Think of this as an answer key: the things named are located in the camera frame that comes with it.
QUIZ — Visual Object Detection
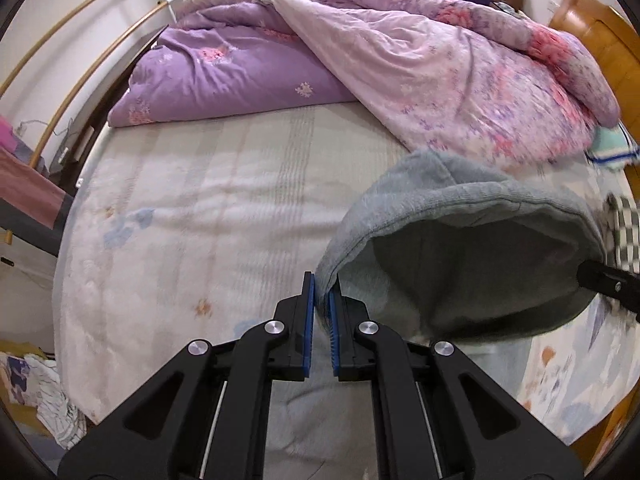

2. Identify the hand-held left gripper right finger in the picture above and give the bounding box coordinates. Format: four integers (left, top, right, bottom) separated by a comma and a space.
327, 282, 585, 480

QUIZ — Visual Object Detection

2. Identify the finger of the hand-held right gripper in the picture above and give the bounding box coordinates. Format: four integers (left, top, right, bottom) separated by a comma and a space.
576, 259, 640, 318

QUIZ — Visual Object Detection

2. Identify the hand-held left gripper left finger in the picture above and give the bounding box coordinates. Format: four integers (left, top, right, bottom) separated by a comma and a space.
57, 271, 317, 480

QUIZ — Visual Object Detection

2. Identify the grey zip hoodie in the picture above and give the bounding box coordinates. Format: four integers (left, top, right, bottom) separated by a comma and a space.
262, 149, 608, 480

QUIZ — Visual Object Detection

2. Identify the folded checkered blanket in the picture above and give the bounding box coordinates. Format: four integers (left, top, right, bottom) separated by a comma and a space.
602, 192, 640, 271

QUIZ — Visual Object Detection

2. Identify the blue and white pillow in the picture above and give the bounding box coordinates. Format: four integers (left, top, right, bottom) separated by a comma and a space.
587, 122, 640, 168

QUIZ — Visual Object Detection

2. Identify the bed with floral sheet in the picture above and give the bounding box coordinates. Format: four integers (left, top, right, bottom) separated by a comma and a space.
52, 102, 640, 446

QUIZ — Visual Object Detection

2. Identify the wooden headboard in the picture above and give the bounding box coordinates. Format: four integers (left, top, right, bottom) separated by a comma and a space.
547, 0, 640, 196

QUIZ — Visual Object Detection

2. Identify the purple floral quilt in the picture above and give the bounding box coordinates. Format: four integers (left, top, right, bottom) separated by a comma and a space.
107, 0, 621, 171

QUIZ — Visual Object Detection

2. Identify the pile of striped cloth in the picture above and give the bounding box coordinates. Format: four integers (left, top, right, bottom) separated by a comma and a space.
0, 350, 88, 451

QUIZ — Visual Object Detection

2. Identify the dark-topped white cabinet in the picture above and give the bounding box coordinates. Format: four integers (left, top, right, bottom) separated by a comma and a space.
50, 35, 166, 196

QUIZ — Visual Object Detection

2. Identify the pink and grey towel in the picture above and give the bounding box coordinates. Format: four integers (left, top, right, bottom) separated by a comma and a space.
0, 115, 76, 261

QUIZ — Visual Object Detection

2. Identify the long wooden rail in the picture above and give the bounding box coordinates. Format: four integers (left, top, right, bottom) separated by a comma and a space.
27, 0, 186, 168
0, 0, 161, 96

